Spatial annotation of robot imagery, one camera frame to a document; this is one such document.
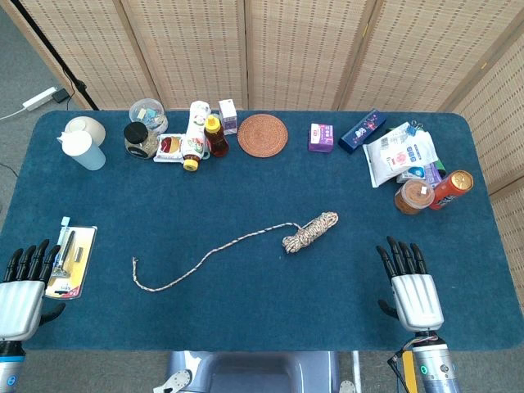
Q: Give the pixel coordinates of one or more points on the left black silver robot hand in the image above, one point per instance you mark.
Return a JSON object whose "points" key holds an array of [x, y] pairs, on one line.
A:
{"points": [[20, 303]]}

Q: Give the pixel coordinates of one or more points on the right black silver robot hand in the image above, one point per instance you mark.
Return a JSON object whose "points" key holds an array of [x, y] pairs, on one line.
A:
{"points": [[417, 301]]}

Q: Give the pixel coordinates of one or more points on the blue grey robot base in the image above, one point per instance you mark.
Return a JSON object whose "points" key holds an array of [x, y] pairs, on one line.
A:
{"points": [[254, 372]]}

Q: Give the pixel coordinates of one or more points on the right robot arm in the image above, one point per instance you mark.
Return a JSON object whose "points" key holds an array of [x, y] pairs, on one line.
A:
{"points": [[436, 364]]}

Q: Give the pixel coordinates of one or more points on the razor blister pack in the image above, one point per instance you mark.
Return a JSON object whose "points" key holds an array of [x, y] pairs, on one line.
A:
{"points": [[79, 266]]}

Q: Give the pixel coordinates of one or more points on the clear jar of rubber bands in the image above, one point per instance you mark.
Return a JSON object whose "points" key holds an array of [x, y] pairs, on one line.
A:
{"points": [[413, 196]]}

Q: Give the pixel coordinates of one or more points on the orange drink can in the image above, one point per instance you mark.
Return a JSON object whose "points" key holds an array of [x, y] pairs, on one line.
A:
{"points": [[450, 190]]}

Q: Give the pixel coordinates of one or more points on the purple blue packet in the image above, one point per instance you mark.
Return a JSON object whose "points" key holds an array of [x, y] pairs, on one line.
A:
{"points": [[430, 174]]}

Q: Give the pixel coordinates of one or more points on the white printed plastic bag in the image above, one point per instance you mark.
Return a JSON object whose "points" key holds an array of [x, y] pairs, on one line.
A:
{"points": [[397, 155]]}

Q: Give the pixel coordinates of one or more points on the pale blue plastic cup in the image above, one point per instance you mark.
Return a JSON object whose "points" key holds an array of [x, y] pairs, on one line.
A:
{"points": [[88, 155]]}

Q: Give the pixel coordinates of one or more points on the binder clips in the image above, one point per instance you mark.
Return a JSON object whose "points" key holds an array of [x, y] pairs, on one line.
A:
{"points": [[413, 129]]}

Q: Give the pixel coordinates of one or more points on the dark blue long box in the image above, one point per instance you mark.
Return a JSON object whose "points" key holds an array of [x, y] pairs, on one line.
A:
{"points": [[362, 131]]}

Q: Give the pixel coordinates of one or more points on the purple tissue pack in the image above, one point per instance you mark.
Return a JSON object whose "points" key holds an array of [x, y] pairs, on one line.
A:
{"points": [[321, 138]]}

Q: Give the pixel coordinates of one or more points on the white bowl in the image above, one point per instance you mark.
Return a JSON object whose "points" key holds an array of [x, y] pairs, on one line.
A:
{"points": [[90, 124]]}

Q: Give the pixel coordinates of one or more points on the blue table mat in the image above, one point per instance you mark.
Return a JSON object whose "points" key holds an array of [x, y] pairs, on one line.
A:
{"points": [[245, 196]]}

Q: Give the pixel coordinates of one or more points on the glass jar black lid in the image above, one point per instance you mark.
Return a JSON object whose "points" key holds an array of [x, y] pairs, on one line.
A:
{"points": [[137, 135]]}

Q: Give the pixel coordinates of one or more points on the white power strip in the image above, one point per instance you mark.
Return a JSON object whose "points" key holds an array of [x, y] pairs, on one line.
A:
{"points": [[39, 99]]}

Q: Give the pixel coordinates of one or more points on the black power adapter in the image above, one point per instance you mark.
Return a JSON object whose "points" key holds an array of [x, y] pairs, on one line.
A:
{"points": [[60, 96]]}

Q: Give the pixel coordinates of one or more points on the red yellow snack packet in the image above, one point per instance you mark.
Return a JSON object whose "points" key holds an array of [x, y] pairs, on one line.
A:
{"points": [[170, 145]]}

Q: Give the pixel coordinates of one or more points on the round woven coaster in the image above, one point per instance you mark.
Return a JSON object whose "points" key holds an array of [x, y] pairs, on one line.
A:
{"points": [[263, 136]]}

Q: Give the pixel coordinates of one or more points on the clear plastic tub with clips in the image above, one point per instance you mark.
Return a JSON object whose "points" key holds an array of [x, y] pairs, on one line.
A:
{"points": [[147, 110]]}

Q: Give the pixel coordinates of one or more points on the white bottle yellow cap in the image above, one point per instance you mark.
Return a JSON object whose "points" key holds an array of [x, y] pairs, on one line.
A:
{"points": [[196, 127]]}

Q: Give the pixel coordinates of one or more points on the honey bear bottle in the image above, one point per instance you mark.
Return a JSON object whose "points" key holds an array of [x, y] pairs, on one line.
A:
{"points": [[215, 141]]}

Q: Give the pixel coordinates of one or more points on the black stand pole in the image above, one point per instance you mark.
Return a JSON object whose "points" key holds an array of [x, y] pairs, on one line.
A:
{"points": [[53, 51]]}

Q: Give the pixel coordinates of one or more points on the small white purple carton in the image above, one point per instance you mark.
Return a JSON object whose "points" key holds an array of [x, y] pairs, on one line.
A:
{"points": [[228, 116]]}

